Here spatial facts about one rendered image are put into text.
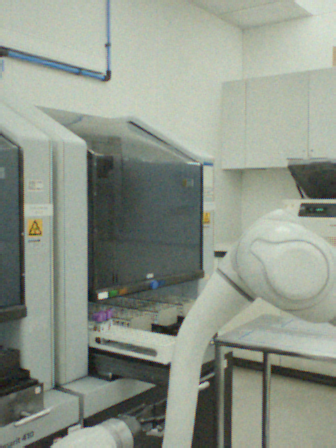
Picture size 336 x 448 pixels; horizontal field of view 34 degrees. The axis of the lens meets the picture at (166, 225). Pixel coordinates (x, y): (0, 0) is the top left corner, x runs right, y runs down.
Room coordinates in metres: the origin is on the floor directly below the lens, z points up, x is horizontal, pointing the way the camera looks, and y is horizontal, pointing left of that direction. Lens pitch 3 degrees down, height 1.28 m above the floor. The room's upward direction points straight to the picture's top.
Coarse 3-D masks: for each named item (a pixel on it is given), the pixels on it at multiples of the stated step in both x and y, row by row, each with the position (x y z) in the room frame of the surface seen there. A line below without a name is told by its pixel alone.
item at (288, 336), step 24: (240, 336) 1.76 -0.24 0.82; (264, 336) 1.76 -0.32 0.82; (288, 336) 1.76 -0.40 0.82; (312, 336) 1.76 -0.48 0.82; (216, 360) 1.72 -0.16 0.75; (264, 360) 2.08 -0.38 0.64; (216, 384) 1.72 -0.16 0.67; (264, 384) 2.08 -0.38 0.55; (216, 408) 1.72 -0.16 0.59; (264, 408) 2.08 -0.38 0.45; (216, 432) 1.72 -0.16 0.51; (264, 432) 2.08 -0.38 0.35
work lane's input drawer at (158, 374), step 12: (96, 348) 1.62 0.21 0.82; (96, 360) 1.61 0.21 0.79; (108, 360) 1.58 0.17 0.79; (120, 360) 1.55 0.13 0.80; (132, 360) 1.54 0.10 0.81; (144, 360) 1.51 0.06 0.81; (120, 372) 1.55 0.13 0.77; (132, 372) 1.52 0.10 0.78; (144, 372) 1.50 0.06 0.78; (156, 372) 1.47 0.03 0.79; (168, 372) 1.45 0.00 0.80; (156, 384) 1.47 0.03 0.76; (168, 384) 1.45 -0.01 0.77; (204, 384) 1.49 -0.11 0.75
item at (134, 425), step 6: (126, 420) 1.18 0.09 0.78; (132, 420) 1.19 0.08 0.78; (138, 420) 1.24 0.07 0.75; (132, 426) 1.17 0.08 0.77; (138, 426) 1.18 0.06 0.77; (144, 426) 1.21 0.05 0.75; (150, 426) 1.21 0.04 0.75; (132, 432) 1.16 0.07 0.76; (138, 432) 1.17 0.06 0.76; (144, 432) 1.19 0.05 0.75; (138, 438) 1.17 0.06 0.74; (144, 438) 1.19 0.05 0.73; (138, 444) 1.18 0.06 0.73
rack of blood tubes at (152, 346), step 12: (96, 336) 1.63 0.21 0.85; (108, 336) 1.60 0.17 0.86; (120, 336) 1.59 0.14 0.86; (132, 336) 1.59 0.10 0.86; (144, 336) 1.59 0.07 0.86; (156, 336) 1.58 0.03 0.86; (168, 336) 1.59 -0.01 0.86; (108, 348) 1.60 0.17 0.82; (120, 348) 1.59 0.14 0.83; (132, 348) 1.64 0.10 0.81; (144, 348) 1.64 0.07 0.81; (156, 348) 1.49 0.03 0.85; (168, 348) 1.48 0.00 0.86; (156, 360) 1.49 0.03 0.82; (168, 360) 1.48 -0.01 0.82
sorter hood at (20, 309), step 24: (0, 144) 1.35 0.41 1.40; (0, 168) 1.34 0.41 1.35; (0, 192) 1.34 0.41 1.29; (0, 216) 1.34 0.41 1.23; (24, 216) 1.39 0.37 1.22; (0, 240) 1.34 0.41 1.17; (24, 240) 1.39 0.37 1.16; (0, 264) 1.34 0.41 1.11; (24, 264) 1.39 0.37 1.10; (0, 288) 1.34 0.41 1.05; (24, 288) 1.39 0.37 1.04; (0, 312) 1.32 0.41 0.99; (24, 312) 1.38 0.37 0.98
